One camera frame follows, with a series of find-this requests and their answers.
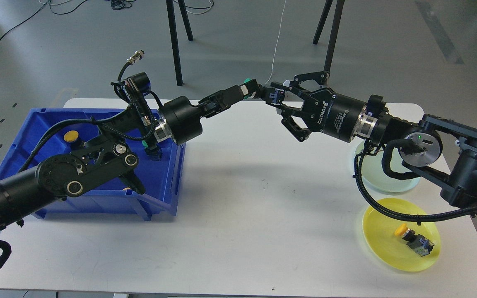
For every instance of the yellow push button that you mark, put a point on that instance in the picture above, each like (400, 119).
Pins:
(73, 139)
(421, 245)

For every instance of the yellow plate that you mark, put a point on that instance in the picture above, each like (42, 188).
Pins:
(379, 234)

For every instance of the yellow push button back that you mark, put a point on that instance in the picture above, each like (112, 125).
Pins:
(73, 139)

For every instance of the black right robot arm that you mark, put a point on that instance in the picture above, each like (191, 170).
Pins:
(439, 150)

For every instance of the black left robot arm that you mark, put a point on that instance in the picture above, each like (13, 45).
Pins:
(124, 140)

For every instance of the light green plate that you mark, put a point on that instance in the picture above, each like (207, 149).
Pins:
(374, 177)

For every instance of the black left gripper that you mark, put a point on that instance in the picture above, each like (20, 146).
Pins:
(180, 121)

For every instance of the green push button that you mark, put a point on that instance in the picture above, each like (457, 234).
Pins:
(154, 154)
(263, 93)

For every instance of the black tripod legs right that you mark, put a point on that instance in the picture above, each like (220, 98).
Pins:
(334, 29)

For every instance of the blue plastic bin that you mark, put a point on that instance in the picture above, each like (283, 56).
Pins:
(161, 179)

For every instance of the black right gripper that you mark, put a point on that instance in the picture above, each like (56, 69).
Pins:
(338, 116)

